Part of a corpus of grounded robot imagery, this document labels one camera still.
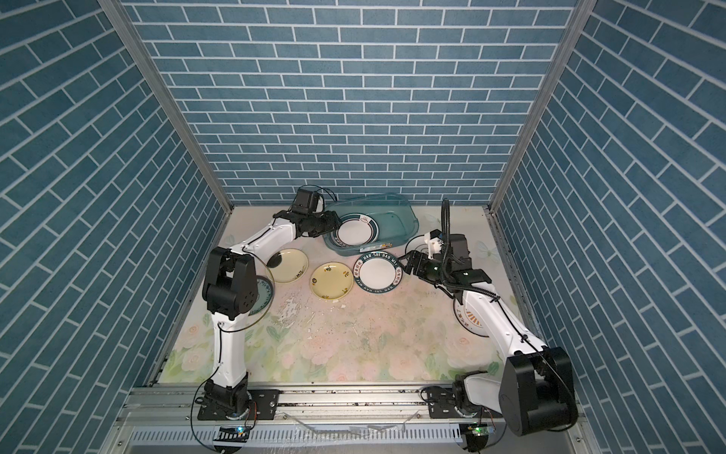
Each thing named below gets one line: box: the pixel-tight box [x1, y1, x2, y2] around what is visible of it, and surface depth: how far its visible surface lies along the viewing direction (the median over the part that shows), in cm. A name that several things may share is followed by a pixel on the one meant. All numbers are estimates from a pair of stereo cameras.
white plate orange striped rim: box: [452, 297, 490, 338], surface depth 90 cm
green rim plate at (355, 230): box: [329, 212, 381, 247], surface depth 113 cm
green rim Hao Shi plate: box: [352, 250, 404, 295], surface depth 102 cm
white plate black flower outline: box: [404, 234, 430, 255], surface depth 110 cm
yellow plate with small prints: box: [309, 261, 355, 301], surface depth 99 cm
